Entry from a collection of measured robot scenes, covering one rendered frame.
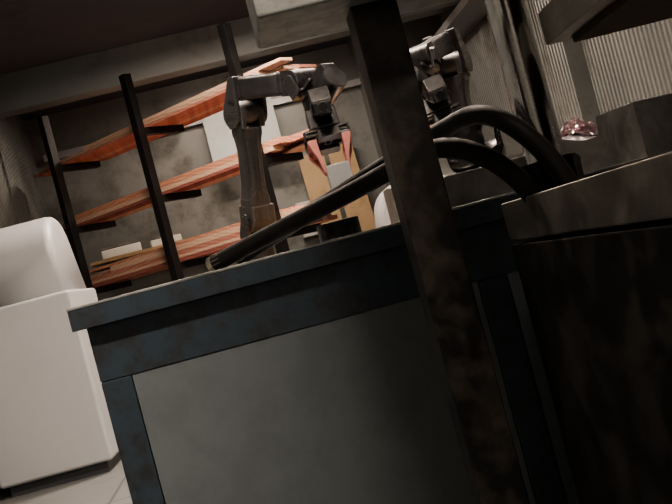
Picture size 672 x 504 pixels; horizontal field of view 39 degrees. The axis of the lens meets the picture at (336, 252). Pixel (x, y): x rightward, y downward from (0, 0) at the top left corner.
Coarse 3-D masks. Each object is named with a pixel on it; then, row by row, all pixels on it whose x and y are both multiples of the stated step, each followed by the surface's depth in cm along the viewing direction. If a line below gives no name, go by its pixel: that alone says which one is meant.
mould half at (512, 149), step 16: (512, 144) 181; (512, 160) 168; (448, 176) 168; (464, 176) 168; (480, 176) 168; (496, 176) 168; (384, 192) 214; (448, 192) 167; (464, 192) 168; (480, 192) 168; (496, 192) 168
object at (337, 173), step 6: (342, 162) 199; (348, 162) 199; (330, 168) 199; (336, 168) 199; (342, 168) 199; (348, 168) 199; (330, 174) 199; (336, 174) 199; (342, 174) 199; (348, 174) 199; (330, 180) 199; (336, 180) 199; (342, 180) 199; (330, 186) 201
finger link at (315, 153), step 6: (312, 144) 201; (318, 144) 206; (324, 144) 206; (330, 144) 207; (336, 144) 207; (312, 150) 201; (318, 150) 201; (324, 150) 206; (330, 150) 207; (336, 150) 208; (312, 156) 206; (318, 156) 201; (312, 162) 206; (318, 162) 205; (324, 168) 201; (324, 174) 202
